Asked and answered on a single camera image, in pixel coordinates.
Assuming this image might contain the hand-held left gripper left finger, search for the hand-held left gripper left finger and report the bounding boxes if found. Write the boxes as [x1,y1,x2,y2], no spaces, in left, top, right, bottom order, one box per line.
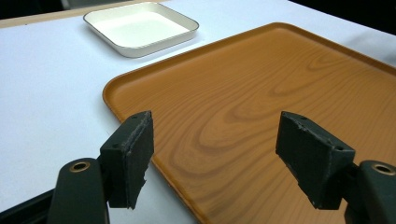
[99,110,155,210]

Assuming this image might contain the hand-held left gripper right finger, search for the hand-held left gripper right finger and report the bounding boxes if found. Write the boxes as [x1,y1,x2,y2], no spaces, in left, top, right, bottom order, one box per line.
[275,110,357,211]

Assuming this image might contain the wood-grain brown tray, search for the wood-grain brown tray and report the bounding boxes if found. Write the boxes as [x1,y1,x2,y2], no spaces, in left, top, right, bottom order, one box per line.
[102,21,396,224]

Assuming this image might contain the white square tray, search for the white square tray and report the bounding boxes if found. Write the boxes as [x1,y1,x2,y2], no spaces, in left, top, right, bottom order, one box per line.
[82,1,200,59]

